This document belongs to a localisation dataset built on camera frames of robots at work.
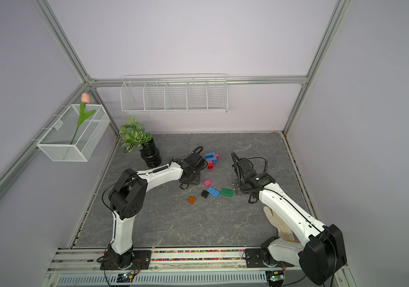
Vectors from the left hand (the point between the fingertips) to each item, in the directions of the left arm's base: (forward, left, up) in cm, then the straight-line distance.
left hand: (194, 180), depth 95 cm
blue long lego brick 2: (-7, -10, -1) cm, 12 cm away
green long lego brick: (-7, -17, -2) cm, 18 cm away
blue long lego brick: (+15, -10, 0) cm, 18 cm away
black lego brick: (-8, -6, -1) cm, 10 cm away
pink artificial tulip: (+19, +48, +32) cm, 61 cm away
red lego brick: (+9, -10, -1) cm, 13 cm away
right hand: (-9, -25, +11) cm, 29 cm away
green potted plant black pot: (+13, +27, +24) cm, 38 cm away
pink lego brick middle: (-1, -7, -1) cm, 7 cm away
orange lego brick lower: (-11, +2, -1) cm, 11 cm away
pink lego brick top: (+15, -14, 0) cm, 21 cm away
